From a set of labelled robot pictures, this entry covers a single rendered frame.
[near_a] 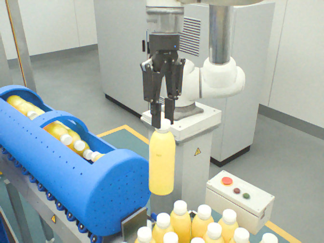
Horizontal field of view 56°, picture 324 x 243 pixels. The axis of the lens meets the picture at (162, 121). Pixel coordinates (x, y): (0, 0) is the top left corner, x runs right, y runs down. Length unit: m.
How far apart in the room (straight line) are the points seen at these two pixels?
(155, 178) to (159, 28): 0.40
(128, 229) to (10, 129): 0.64
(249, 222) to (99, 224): 0.47
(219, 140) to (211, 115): 1.25
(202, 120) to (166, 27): 0.89
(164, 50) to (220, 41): 0.70
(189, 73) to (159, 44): 0.79
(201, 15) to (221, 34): 1.26
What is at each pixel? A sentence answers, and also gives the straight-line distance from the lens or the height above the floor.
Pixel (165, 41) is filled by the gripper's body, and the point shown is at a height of 1.61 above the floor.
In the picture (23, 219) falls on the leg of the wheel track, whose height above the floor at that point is 0.33.
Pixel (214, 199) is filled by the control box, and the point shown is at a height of 1.05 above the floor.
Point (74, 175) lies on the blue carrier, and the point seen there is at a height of 1.19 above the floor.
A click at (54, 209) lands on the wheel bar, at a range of 1.30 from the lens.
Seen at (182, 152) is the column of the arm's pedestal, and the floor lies 0.90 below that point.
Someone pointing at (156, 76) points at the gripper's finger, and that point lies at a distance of 0.76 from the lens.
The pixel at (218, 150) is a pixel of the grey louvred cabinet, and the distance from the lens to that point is 2.88.
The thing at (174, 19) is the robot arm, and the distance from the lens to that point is 0.72.
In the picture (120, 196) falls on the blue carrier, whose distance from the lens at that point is 1.02.
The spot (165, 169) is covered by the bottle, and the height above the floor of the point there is 1.27.
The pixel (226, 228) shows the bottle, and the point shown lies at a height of 1.07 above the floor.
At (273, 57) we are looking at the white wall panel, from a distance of 3.80.
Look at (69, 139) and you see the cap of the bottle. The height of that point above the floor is 1.16.
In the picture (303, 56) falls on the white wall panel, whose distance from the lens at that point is 3.63.
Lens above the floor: 1.78
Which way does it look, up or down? 28 degrees down
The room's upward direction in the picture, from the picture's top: straight up
